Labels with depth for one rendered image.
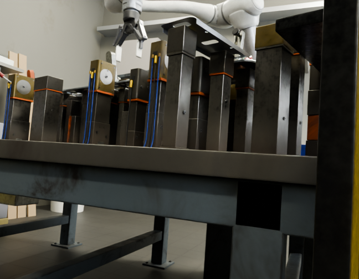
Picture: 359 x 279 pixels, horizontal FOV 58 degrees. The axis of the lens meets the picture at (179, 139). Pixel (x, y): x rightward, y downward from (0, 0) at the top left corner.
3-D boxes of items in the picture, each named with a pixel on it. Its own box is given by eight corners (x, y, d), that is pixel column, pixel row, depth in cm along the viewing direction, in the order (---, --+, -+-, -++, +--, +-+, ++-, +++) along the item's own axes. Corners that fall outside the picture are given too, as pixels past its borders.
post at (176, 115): (158, 151, 74) (168, 28, 76) (172, 153, 78) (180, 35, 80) (175, 152, 71) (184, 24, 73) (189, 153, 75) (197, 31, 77)
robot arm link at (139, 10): (132, -7, 141) (131, 6, 141) (147, 2, 148) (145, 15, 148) (118, -1, 147) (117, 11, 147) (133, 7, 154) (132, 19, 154)
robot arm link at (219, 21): (201, 5, 183) (219, -4, 172) (224, 14, 194) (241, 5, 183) (202, 29, 182) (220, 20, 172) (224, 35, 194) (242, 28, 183)
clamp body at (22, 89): (-7, 145, 161) (1, 73, 164) (21, 148, 172) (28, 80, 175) (0, 146, 156) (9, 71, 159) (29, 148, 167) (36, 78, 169)
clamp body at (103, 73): (73, 150, 122) (82, 59, 124) (99, 152, 131) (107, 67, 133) (84, 150, 118) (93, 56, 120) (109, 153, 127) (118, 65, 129)
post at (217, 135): (203, 156, 88) (210, 52, 90) (213, 157, 92) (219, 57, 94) (219, 157, 85) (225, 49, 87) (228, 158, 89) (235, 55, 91)
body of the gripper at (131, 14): (119, 11, 147) (117, 31, 146) (132, 7, 142) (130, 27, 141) (131, 18, 153) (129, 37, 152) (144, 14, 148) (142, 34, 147)
